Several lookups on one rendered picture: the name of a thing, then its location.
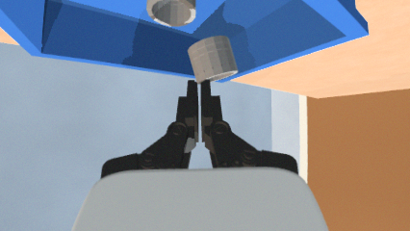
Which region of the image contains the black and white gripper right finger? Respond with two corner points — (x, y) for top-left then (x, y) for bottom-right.
(200, 80), (298, 174)

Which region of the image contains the blue crate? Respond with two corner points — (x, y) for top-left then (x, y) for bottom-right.
(0, 0), (369, 83)

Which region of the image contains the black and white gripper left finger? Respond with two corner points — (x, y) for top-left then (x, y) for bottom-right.
(100, 80), (199, 179)

